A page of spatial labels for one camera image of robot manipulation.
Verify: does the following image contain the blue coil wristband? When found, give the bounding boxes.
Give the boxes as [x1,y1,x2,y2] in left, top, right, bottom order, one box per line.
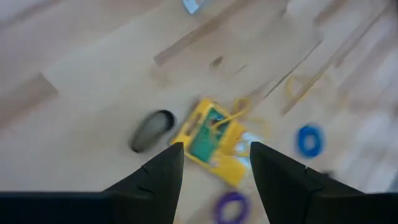
[295,123,326,159]

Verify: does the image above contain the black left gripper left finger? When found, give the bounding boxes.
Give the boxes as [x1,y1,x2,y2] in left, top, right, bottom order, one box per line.
[104,142,185,224]

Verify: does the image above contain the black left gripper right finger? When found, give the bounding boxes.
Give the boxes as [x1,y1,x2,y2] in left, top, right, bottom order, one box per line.
[249,141,364,224]

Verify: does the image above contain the black silicone wristband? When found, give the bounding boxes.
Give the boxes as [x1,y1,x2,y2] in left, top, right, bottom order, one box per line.
[129,109,177,154]

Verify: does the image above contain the yellow crayon box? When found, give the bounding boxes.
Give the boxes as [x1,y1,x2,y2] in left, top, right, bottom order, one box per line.
[170,98,265,187]

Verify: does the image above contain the purple coil wristband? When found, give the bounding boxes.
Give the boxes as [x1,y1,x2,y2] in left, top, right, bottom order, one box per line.
[213,191,252,224]

